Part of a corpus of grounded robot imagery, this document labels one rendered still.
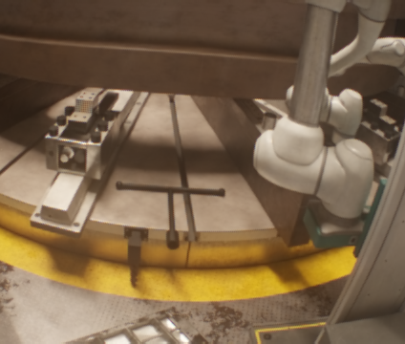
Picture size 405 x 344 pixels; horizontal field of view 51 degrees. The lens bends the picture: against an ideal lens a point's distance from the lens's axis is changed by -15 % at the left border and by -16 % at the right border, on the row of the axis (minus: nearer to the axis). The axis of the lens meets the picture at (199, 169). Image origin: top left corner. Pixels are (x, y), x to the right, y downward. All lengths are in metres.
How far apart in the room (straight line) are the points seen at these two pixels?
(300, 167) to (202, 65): 1.43
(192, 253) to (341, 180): 1.53
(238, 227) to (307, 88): 1.47
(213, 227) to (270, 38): 1.17
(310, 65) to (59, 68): 1.83
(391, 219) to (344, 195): 0.18
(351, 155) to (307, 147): 0.14
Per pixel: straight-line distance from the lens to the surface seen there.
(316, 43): 1.38
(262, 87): 2.88
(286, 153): 1.41
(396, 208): 1.44
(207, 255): 2.82
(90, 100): 2.73
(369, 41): 1.50
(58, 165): 2.77
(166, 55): 2.70
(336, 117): 1.70
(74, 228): 2.52
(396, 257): 1.60
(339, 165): 1.42
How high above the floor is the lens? 1.94
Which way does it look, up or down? 31 degrees down
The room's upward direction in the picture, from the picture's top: 8 degrees clockwise
